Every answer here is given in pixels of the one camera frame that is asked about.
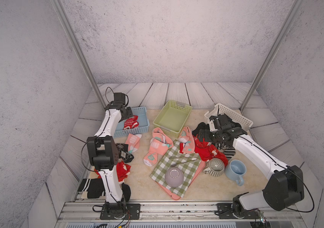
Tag dark argyle sock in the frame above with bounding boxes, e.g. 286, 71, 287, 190
116, 143, 134, 163

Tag metal tongs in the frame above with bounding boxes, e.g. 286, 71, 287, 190
169, 156, 197, 168

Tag black sock at edge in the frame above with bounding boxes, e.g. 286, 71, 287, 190
77, 179, 106, 199

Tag black white striped sock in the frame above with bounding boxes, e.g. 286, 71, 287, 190
219, 145, 236, 160

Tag green checkered cloth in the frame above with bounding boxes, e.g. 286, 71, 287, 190
150, 140, 205, 198

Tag red white striped sock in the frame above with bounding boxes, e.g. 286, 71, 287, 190
123, 116, 139, 130

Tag pink sock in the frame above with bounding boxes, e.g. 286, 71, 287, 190
143, 127, 173, 166
178, 126, 195, 154
125, 134, 142, 153

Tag pink tray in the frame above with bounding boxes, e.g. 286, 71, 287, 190
155, 159, 207, 201

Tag red sock centre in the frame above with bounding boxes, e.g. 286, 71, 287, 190
193, 136, 228, 166

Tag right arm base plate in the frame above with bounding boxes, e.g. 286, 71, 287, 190
214, 202, 260, 219

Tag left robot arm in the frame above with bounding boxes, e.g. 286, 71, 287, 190
86, 93, 132, 217

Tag white plastic basket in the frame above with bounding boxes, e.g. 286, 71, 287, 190
204, 103, 253, 134

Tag blue plastic basket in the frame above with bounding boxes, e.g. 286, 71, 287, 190
113, 106, 150, 138

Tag pink sock right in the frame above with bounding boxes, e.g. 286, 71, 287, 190
178, 126, 195, 154

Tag front aluminium rail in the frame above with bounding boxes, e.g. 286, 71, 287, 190
55, 200, 306, 228

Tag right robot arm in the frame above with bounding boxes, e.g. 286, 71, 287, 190
193, 115, 305, 219

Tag pink sock left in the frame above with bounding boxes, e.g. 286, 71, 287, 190
125, 134, 142, 153

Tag grey upturned bowl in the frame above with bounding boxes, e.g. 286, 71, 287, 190
165, 167, 184, 188

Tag green plastic basket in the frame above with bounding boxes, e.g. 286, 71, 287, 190
153, 100, 192, 138

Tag striped ceramic mug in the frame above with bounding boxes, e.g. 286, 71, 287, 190
203, 158, 225, 177

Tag left metal frame post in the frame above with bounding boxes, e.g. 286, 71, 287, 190
51, 0, 105, 110

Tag pink sock centre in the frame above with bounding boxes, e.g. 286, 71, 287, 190
143, 127, 173, 166

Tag red santa sock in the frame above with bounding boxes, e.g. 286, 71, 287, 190
116, 161, 131, 184

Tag light blue mug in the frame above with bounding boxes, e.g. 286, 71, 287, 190
225, 160, 246, 186

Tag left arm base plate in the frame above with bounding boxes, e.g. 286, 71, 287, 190
100, 202, 141, 220

